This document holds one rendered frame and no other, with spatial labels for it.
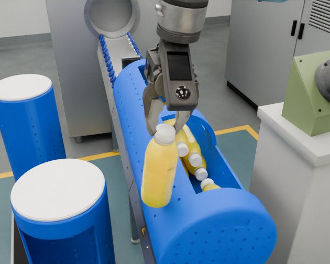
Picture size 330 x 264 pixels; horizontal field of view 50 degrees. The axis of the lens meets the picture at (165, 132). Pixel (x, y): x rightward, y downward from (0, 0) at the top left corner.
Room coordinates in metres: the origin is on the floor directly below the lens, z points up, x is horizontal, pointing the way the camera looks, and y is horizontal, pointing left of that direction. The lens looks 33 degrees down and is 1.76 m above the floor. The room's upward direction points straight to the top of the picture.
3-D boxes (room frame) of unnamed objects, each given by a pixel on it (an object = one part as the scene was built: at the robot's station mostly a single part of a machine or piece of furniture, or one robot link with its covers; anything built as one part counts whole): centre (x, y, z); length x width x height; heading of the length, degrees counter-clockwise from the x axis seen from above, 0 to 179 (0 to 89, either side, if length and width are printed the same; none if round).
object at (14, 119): (1.53, 0.68, 0.59); 0.28 x 0.28 x 0.88
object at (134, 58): (1.78, 0.18, 1.00); 0.10 x 0.04 x 0.15; 104
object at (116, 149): (2.45, 0.41, 0.31); 0.06 x 0.06 x 0.63; 14
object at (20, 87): (1.53, 0.68, 1.03); 0.28 x 0.28 x 0.01
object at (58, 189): (0.82, 0.32, 1.03); 0.28 x 0.28 x 0.01
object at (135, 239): (1.49, 0.18, 0.31); 0.06 x 0.06 x 0.63; 14
